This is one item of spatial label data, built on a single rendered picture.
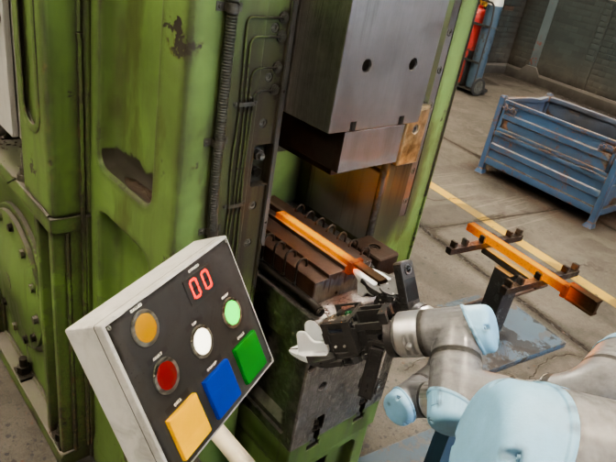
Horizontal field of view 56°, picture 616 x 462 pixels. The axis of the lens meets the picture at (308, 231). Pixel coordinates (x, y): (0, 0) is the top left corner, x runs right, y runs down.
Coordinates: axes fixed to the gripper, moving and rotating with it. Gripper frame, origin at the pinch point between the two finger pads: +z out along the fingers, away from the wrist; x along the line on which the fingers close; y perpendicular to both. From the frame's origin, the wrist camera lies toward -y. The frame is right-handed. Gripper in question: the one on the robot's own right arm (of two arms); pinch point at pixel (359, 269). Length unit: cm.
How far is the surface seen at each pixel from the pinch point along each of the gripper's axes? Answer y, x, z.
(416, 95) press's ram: -43.1, 9.0, 2.3
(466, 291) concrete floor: 100, 178, 58
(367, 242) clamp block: 2.0, 15.1, 11.4
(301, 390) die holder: 30.8, -16.0, -2.7
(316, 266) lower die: 1.1, -8.0, 7.4
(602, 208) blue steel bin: 83, 361, 61
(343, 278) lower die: 3.6, -2.6, 2.6
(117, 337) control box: -17, -71, -15
